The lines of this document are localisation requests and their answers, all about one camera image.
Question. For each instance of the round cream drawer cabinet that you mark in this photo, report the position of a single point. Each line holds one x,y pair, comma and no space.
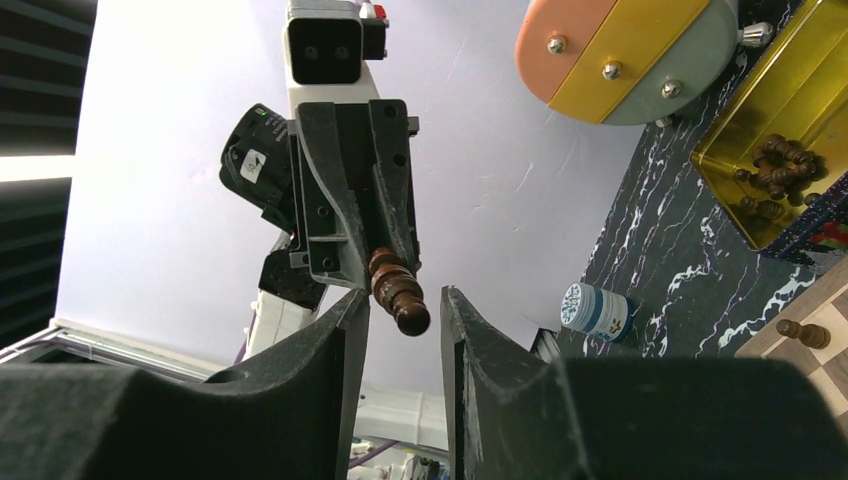
628,62

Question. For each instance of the small white blue bottle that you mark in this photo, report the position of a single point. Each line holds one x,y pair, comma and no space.
597,312

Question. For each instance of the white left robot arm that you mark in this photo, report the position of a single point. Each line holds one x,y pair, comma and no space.
278,311

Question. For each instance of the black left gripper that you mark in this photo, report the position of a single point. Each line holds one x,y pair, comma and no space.
336,181

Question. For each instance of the brown king chess piece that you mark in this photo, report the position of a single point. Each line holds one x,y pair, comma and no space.
398,292

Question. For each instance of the gold tin box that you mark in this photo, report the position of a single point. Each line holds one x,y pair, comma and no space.
775,159

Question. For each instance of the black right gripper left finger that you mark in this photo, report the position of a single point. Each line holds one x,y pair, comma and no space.
287,412

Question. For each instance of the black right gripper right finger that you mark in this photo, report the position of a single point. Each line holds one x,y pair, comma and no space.
511,415

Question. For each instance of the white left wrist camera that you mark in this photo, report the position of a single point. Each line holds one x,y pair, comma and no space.
327,45

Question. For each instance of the brown pawn chess piece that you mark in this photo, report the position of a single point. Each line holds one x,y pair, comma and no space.
810,335

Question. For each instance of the wooden chess board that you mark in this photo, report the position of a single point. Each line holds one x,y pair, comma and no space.
825,304

